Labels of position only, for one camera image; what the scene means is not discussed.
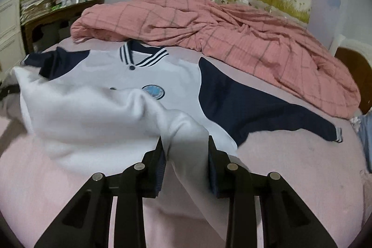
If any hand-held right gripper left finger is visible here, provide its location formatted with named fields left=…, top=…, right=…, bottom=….
left=33, top=136, right=168, bottom=248

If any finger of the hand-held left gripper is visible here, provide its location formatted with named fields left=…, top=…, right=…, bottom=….
left=0, top=84, right=21, bottom=101

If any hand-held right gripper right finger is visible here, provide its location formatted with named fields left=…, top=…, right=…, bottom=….
left=208, top=135, right=339, bottom=248

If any white and navy jacket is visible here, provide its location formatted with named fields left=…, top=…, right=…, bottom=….
left=14, top=40, right=344, bottom=222

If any white cabinet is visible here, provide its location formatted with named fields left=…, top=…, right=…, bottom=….
left=0, top=0, right=29, bottom=72

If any pink bed sheet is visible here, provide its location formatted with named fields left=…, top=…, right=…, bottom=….
left=0, top=36, right=372, bottom=248

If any wooden desk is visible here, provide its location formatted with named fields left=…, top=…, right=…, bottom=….
left=21, top=0, right=105, bottom=54

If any pile of papers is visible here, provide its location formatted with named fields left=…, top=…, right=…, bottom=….
left=20, top=0, right=105, bottom=23

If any pink plaid blanket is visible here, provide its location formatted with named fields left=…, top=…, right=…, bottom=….
left=70, top=0, right=362, bottom=118

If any light blue cloth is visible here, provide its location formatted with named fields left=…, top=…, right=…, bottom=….
left=350, top=113, right=372, bottom=173

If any wooden headboard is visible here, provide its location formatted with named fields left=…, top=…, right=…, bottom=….
left=331, top=34, right=372, bottom=115

